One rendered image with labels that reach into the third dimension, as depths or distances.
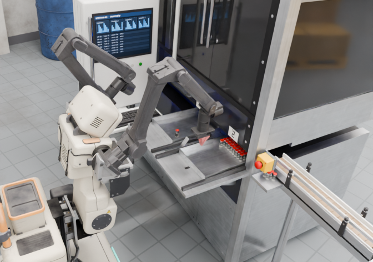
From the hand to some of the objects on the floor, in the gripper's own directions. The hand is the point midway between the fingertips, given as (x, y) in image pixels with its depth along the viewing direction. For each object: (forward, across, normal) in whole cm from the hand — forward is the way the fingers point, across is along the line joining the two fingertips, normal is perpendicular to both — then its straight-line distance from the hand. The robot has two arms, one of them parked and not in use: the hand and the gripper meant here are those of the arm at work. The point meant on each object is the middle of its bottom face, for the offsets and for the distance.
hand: (201, 144), depth 199 cm
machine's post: (+109, -28, +9) cm, 113 cm away
